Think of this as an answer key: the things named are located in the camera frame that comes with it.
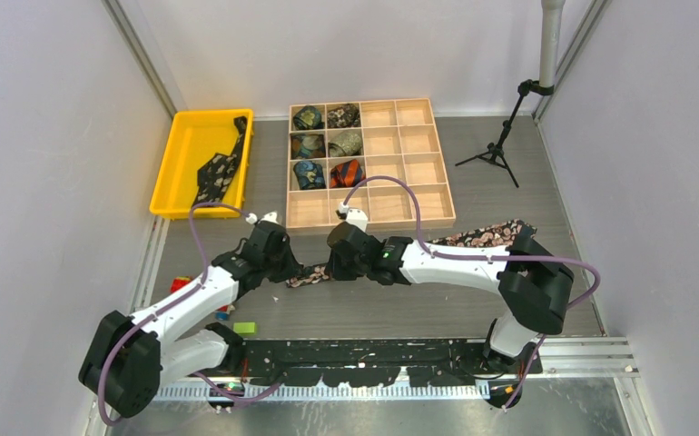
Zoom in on pink floral black tie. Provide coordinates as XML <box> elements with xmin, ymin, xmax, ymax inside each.
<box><xmin>286</xmin><ymin>219</ymin><xmax>537</xmax><ymax>288</ymax></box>

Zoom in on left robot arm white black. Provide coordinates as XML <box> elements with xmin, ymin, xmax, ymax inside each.
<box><xmin>78</xmin><ymin>212</ymin><xmax>301</xmax><ymax>426</ymax></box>

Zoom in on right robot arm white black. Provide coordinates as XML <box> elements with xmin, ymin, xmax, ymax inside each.
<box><xmin>326</xmin><ymin>218</ymin><xmax>574</xmax><ymax>373</ymax></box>

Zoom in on red toy truck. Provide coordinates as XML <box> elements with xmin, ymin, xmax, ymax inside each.
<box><xmin>170</xmin><ymin>276</ymin><xmax>236</xmax><ymax>321</ymax></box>

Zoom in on green block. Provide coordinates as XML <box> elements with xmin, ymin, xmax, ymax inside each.
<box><xmin>232</xmin><ymin>322</ymin><xmax>258</xmax><ymax>335</ymax></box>

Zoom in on orange navy striped rolled tie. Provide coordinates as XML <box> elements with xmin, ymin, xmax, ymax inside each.
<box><xmin>330</xmin><ymin>159</ymin><xmax>366</xmax><ymax>189</ymax></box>

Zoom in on blue paisley rolled tie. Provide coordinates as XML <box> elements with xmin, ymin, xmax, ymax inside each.
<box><xmin>293</xmin><ymin>160</ymin><xmax>326</xmax><ymax>191</ymax></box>

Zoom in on black patterned tie in bin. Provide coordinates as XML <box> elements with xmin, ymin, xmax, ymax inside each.
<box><xmin>193</xmin><ymin>116</ymin><xmax>248</xmax><ymax>205</ymax></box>

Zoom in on wooden compartment tray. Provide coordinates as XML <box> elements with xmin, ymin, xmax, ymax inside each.
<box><xmin>285</xmin><ymin>98</ymin><xmax>456</xmax><ymax>234</ymax></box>

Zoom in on olive paisley rolled tie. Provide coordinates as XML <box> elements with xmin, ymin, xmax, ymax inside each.
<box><xmin>328</xmin><ymin>130</ymin><xmax>363</xmax><ymax>157</ymax></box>

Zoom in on teal brown rolled tie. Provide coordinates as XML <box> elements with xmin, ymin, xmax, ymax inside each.
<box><xmin>290</xmin><ymin>134</ymin><xmax>326</xmax><ymax>160</ymax></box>

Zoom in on dark brown floral rolled tie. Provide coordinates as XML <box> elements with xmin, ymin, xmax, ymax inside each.
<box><xmin>326</xmin><ymin>103</ymin><xmax>361</xmax><ymax>129</ymax></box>

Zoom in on yellow plastic bin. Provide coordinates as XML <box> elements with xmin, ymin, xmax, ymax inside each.
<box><xmin>149</xmin><ymin>108</ymin><xmax>254</xmax><ymax>220</ymax></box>

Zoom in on dark green rolled tie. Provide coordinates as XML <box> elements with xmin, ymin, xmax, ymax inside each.
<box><xmin>291</xmin><ymin>104</ymin><xmax>324</xmax><ymax>131</ymax></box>

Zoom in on black mini tripod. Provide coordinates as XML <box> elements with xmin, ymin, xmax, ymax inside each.
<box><xmin>456</xmin><ymin>79</ymin><xmax>556</xmax><ymax>188</ymax></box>

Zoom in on grey vertical pole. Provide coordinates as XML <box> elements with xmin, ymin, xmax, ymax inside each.
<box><xmin>538</xmin><ymin>0</ymin><xmax>566</xmax><ymax>89</ymax></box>

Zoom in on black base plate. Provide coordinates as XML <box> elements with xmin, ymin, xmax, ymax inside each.
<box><xmin>185</xmin><ymin>338</ymin><xmax>543</xmax><ymax>390</ymax></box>

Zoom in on aluminium rail frame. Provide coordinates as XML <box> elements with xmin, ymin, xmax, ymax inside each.
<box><xmin>87</xmin><ymin>340</ymin><xmax>639</xmax><ymax>404</ymax></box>

